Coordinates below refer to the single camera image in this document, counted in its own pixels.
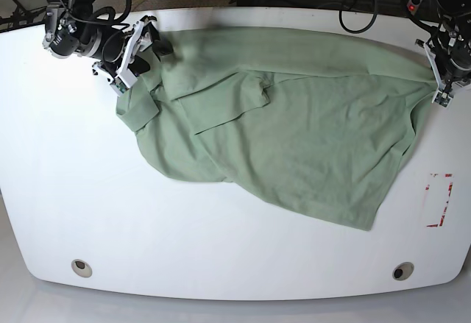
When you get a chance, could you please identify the left table grommet hole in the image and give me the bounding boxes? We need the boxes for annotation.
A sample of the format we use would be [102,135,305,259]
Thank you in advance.
[71,259,93,278]

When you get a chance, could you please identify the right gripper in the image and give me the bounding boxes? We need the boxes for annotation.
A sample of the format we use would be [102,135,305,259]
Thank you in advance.
[97,28,174,77]

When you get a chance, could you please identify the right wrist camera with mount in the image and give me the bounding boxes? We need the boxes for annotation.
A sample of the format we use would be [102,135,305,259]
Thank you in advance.
[92,15,157,96]

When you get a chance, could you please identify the green T-shirt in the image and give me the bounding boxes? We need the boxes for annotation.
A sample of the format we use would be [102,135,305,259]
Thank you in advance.
[116,27,436,231]

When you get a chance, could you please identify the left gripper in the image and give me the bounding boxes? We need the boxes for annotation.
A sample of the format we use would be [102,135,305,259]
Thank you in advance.
[433,38,470,84]

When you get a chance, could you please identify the black power strip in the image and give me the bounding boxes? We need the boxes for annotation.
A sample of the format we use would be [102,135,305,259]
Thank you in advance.
[404,0,426,17]

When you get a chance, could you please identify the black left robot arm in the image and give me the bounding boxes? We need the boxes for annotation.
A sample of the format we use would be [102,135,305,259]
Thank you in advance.
[431,0,470,86]

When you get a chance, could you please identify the black tripod legs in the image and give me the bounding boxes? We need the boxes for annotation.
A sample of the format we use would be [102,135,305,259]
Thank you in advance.
[1,0,46,33]

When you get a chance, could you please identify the table grommet hole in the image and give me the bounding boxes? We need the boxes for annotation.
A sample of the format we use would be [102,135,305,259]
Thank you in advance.
[71,259,93,278]
[392,262,414,281]

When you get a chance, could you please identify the right table grommet hole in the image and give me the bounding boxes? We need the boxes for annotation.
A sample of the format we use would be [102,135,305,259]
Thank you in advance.
[392,262,414,281]

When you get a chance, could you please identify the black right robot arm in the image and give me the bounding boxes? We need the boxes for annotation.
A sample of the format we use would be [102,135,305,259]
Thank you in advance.
[43,0,173,82]

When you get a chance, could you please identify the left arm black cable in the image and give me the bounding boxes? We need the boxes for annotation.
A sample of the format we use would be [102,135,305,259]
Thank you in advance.
[338,0,442,44]

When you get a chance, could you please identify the red tape rectangle marking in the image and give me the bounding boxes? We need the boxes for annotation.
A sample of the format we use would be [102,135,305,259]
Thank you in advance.
[422,173,454,228]

